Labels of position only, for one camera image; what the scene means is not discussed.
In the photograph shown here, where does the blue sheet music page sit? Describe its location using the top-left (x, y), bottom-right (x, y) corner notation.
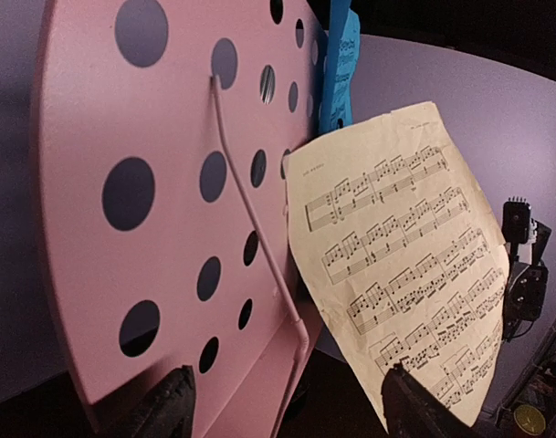
top-left (319, 0), bottom-right (361, 134)

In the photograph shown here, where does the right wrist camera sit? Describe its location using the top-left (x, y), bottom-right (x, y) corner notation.
top-left (501, 197), bottom-right (552, 266)

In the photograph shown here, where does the yellow sheet music page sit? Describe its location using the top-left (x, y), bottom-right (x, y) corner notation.
top-left (285, 101), bottom-right (509, 425)

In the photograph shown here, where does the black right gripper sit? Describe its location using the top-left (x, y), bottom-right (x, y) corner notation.
top-left (503, 262), bottom-right (549, 340)

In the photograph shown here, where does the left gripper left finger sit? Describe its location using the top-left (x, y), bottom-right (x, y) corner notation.
top-left (108, 366), bottom-right (196, 438)

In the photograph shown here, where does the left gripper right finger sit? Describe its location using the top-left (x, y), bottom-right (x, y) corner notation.
top-left (382, 363), bottom-right (474, 438)

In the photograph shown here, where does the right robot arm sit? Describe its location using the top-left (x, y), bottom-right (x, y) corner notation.
top-left (493, 263), bottom-right (556, 427)

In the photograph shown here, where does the pink music stand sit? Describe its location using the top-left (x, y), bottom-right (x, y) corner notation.
top-left (32, 1), bottom-right (326, 437)

